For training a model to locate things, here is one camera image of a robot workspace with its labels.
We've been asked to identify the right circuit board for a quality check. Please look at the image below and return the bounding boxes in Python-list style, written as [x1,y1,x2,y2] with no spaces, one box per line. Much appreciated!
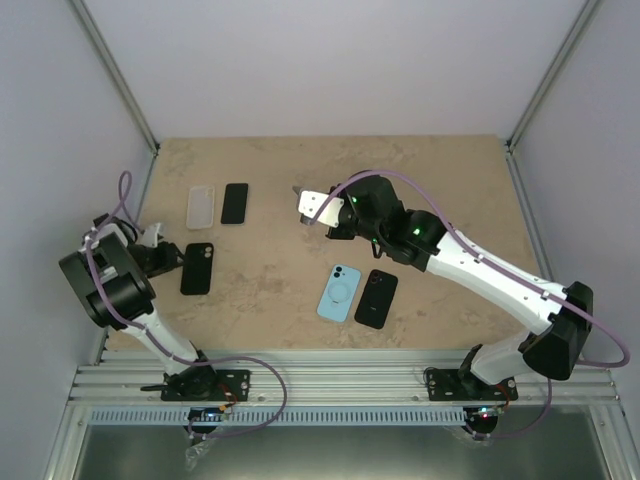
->
[474,403,507,419]

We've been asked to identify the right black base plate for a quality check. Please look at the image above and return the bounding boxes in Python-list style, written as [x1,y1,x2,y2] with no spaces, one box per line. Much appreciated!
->
[423,367,519,402]

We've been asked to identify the left circuit board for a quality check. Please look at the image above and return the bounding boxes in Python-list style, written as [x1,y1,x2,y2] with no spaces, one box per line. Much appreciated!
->
[187,404,233,423]

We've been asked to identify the black cased phone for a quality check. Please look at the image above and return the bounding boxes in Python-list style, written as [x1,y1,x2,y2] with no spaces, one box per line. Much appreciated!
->
[354,269,398,330]
[180,242,214,296]

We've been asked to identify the aluminium corner post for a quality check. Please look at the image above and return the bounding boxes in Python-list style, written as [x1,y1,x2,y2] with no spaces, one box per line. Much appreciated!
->
[504,0,606,151]
[67,0,159,156]

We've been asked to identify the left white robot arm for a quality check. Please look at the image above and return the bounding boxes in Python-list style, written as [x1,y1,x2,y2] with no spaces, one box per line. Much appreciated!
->
[59,214,219,399]

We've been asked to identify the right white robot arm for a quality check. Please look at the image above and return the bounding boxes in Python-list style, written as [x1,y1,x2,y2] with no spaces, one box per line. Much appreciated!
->
[298,171,593,399]

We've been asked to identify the light blue cased phone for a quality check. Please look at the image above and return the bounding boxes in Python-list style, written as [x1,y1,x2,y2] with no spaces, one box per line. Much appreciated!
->
[316,264,361,323]

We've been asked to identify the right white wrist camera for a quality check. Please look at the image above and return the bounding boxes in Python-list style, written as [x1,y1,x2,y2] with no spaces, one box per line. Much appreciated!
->
[297,189,344,227]

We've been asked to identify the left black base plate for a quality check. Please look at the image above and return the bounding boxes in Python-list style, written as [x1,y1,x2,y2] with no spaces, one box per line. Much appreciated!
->
[160,367,251,403]

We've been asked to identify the blue slotted cable duct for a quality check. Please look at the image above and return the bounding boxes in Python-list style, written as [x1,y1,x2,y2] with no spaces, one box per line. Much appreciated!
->
[88,406,466,427]

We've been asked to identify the silver smartphone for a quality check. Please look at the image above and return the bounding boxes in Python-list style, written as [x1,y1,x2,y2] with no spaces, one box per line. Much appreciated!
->
[221,183,249,225]

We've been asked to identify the beige phone case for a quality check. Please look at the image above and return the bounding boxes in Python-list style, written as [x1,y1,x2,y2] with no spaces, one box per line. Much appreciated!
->
[186,185,215,230]

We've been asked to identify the aluminium rail frame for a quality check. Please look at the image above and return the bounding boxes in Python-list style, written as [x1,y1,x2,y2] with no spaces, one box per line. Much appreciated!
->
[45,339,639,479]

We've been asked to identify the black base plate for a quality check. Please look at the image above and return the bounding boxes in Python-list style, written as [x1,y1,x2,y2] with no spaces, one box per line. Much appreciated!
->
[423,367,519,402]
[160,367,251,403]

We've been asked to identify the left aluminium corner post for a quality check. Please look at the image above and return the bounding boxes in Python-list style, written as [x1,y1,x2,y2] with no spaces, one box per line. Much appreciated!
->
[67,0,159,156]

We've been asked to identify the circuit board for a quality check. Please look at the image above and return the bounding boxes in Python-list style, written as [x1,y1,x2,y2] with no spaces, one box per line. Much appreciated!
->
[187,404,233,423]
[474,403,507,419]

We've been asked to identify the right aluminium corner post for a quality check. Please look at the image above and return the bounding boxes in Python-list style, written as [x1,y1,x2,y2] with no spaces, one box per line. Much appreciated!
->
[504,0,606,151]

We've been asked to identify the clear plastic bag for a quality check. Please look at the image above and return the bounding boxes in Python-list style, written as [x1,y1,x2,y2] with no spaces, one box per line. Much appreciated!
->
[184,437,212,472]

